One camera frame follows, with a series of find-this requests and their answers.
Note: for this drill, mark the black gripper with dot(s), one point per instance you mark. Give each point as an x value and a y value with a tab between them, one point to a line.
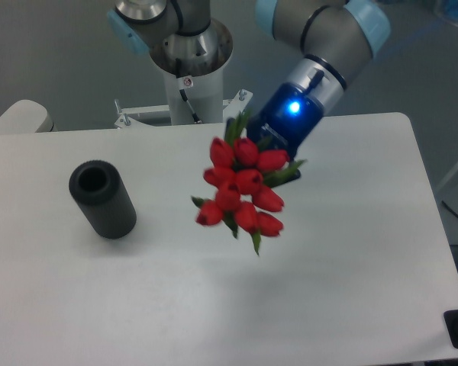
287	118

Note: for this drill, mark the red tulip bouquet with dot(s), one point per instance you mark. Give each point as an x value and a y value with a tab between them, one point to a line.
244	174

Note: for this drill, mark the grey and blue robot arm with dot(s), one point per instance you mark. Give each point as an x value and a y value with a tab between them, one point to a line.
336	39

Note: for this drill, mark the dark grey ribbed vase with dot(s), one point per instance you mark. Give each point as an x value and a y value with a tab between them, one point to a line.
97	188

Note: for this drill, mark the white chair back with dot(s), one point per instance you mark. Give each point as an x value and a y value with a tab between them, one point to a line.
26	116

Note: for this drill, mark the white mounting bracket frame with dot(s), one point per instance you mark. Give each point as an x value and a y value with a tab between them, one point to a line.
161	115

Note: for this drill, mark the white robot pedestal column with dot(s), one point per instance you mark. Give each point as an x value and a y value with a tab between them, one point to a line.
192	66

